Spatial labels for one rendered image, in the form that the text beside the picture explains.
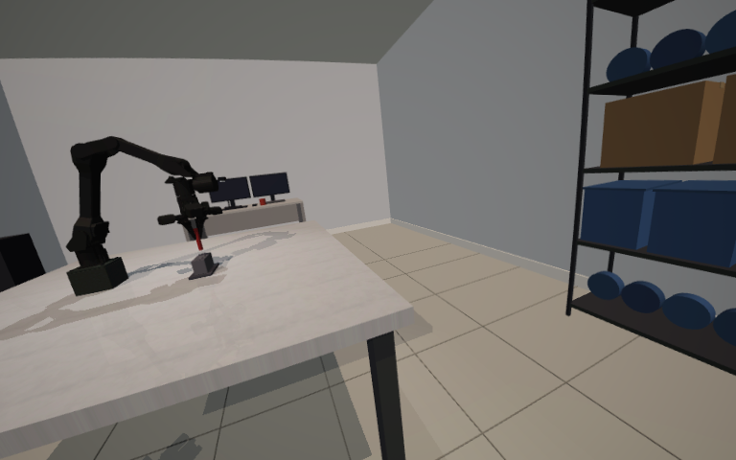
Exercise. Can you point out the dark red peg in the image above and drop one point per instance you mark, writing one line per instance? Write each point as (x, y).
(198, 240)

